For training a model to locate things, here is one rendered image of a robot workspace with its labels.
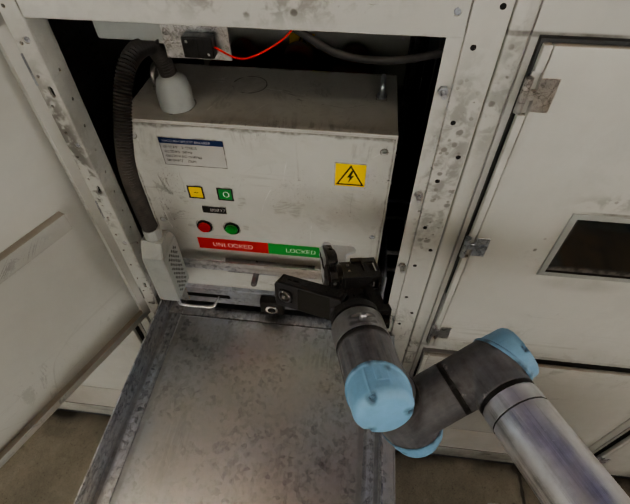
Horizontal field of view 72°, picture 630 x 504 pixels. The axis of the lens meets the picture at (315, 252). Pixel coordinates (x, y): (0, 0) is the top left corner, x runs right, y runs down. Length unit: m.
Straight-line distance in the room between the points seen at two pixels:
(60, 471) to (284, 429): 1.25
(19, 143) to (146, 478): 0.67
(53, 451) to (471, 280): 1.75
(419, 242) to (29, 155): 0.71
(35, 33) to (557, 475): 0.87
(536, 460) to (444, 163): 0.44
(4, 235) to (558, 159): 0.91
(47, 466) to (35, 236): 1.35
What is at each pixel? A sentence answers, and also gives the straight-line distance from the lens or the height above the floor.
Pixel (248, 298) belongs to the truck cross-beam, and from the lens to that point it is 1.12.
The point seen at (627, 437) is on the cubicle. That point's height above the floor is 0.40.
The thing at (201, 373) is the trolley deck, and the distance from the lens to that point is 1.10.
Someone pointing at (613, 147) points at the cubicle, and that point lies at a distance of 0.77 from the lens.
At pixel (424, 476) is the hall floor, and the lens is 1.91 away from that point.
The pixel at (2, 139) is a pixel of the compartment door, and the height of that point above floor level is 1.41.
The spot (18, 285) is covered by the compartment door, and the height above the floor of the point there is 1.16.
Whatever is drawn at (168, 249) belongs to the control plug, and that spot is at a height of 1.15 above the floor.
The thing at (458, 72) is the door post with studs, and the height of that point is 1.53.
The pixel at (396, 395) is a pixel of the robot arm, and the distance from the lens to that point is 0.51.
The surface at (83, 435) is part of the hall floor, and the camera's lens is 2.12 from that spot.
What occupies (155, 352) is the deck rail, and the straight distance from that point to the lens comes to 1.15.
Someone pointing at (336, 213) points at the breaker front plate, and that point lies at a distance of 0.87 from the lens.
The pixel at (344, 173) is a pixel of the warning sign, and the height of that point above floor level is 1.31.
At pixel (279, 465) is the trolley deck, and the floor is 0.85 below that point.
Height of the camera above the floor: 1.80
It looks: 48 degrees down
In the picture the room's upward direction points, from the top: straight up
